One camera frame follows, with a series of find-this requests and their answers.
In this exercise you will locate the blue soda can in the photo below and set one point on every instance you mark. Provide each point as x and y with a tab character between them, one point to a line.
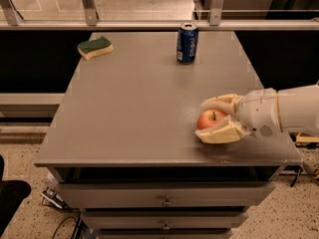
186	45

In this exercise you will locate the middle grey drawer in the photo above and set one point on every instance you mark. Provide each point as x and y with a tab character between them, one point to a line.
164	220

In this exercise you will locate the green and yellow sponge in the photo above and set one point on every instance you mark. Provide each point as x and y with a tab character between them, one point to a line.
94	48

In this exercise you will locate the yellow wooden frame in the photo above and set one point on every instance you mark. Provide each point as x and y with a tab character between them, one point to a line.
305	138

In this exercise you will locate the grey drawer cabinet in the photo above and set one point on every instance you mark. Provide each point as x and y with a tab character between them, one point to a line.
130	117

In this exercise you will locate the metal railing frame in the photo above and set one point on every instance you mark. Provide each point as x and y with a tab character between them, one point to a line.
222	15

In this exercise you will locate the small device on floor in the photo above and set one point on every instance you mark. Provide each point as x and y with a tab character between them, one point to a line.
54	198

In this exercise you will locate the grey drawer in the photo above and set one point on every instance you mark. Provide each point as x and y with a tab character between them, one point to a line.
164	195
164	220
171	234

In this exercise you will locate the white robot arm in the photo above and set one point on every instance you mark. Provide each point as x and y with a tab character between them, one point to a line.
298	110

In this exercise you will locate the bottom grey drawer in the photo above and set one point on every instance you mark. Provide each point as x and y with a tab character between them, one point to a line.
171	234

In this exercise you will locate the black chair part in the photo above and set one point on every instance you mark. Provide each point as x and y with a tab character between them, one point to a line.
12	193

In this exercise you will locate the red apple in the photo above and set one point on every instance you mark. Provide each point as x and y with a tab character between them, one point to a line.
210	118

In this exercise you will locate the top grey drawer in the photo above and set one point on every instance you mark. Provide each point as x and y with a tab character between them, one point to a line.
164	195

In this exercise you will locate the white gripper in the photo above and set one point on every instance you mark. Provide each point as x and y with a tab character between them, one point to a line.
258	112

